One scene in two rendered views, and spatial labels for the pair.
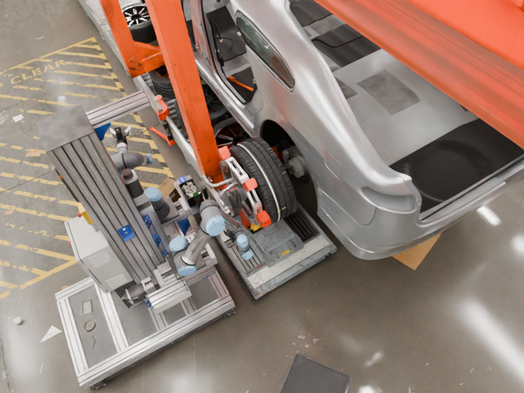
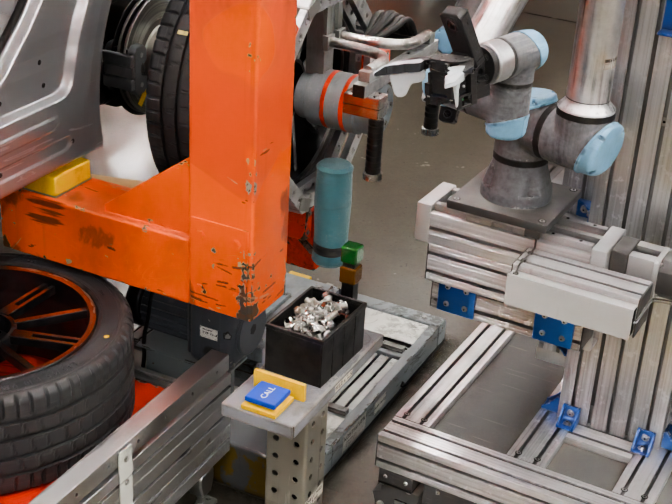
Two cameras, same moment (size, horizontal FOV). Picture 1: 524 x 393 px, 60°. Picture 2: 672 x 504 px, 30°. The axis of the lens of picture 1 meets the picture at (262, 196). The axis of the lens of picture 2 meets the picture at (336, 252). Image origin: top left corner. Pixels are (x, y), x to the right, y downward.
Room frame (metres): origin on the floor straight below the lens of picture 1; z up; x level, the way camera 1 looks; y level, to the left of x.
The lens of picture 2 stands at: (4.00, 2.37, 1.89)
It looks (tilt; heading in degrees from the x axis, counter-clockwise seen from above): 27 degrees down; 229
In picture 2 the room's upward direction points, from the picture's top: 3 degrees clockwise
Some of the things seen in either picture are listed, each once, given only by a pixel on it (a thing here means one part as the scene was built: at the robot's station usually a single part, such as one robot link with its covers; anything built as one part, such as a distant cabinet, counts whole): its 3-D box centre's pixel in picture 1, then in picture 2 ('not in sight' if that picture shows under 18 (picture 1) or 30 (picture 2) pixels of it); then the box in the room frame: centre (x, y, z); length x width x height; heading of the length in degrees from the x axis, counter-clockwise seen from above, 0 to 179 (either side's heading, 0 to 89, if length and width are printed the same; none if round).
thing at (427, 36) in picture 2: (229, 192); (385, 22); (2.00, 0.22, 1.03); 0.19 x 0.18 x 0.11; 114
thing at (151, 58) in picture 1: (159, 47); not in sight; (4.44, 0.85, 0.69); 0.52 x 0.17 x 0.35; 114
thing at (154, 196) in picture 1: (153, 197); (528, 121); (2.10, 0.79, 0.98); 0.13 x 0.12 x 0.14; 97
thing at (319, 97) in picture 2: (233, 195); (343, 101); (2.11, 0.21, 0.85); 0.21 x 0.14 x 0.14; 114
